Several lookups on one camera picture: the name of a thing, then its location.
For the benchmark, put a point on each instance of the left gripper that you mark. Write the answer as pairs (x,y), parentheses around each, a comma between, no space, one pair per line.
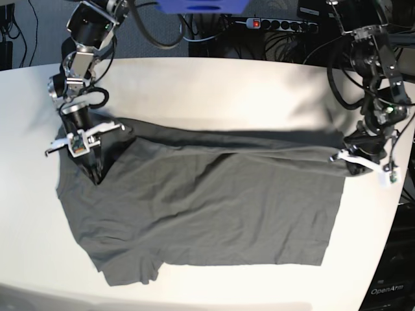
(364,152)

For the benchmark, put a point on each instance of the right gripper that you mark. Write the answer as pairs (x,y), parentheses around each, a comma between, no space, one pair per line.
(91,163)

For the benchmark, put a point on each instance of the grey T-shirt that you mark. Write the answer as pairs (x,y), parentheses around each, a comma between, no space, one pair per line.
(180,197)

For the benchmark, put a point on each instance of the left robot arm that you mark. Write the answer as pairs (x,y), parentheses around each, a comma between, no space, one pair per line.
(385,103)

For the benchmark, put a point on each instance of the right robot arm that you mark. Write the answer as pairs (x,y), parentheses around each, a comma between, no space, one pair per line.
(74,89)

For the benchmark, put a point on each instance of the black OpenArm box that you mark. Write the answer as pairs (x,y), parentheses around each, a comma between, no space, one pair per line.
(392,286)

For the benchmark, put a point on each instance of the black box at left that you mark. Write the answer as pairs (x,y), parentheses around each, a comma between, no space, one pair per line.
(6,49)

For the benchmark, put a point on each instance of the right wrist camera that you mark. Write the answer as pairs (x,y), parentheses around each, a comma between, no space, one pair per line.
(78,145)

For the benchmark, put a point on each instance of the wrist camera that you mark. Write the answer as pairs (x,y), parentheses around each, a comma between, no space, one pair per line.
(78,145)
(389,178)

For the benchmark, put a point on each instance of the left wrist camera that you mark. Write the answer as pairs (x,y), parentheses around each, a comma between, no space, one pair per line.
(389,178)

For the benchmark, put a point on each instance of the blue plastic mount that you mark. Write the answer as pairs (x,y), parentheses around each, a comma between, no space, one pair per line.
(203,6)

